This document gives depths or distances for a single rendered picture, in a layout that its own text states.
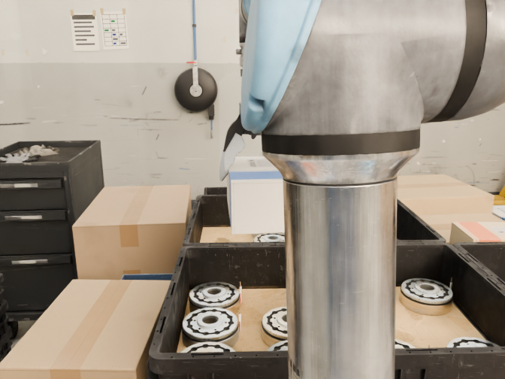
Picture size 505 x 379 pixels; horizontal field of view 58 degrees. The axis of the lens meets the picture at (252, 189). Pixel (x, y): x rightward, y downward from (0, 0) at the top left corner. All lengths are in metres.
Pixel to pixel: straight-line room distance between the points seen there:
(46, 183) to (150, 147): 2.07
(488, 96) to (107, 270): 1.13
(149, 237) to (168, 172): 2.94
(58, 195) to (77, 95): 2.10
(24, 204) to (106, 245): 1.03
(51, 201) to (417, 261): 1.64
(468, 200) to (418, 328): 0.76
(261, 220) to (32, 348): 0.44
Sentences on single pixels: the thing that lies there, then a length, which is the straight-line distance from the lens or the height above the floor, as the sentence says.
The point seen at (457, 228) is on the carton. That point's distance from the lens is 1.24.
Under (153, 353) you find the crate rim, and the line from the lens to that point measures 0.68.
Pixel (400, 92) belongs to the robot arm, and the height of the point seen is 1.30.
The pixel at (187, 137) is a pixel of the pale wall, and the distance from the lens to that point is 4.11.
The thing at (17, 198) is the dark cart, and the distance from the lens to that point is 2.28.
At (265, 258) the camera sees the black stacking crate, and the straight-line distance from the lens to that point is 1.01.
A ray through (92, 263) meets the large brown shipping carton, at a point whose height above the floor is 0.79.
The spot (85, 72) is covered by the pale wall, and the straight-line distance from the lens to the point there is 4.19.
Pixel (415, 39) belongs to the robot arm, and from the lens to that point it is 0.31.
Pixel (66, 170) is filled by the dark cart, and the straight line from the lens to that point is 2.15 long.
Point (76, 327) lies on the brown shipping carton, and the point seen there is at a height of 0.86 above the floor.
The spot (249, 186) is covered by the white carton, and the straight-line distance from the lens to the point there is 0.73.
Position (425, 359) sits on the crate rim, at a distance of 0.71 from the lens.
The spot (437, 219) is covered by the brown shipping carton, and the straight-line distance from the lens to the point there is 1.48.
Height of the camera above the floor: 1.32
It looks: 16 degrees down
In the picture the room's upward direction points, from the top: straight up
